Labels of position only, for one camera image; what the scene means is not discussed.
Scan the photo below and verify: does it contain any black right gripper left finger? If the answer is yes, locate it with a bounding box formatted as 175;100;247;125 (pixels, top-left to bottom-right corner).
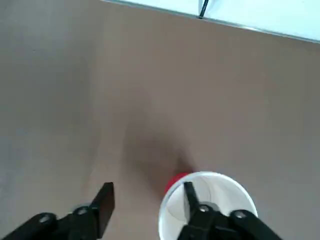
0;181;116;240

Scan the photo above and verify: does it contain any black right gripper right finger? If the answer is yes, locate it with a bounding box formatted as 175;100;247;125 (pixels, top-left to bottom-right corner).
178;181;288;240

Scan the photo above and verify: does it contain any red paper cup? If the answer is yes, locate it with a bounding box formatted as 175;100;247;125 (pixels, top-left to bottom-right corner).
158;171;259;240

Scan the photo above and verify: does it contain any white desk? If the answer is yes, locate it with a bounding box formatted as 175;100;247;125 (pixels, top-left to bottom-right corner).
99;0;320;45

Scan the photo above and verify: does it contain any black desk cable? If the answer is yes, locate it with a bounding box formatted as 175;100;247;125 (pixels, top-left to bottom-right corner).
198;0;211;20

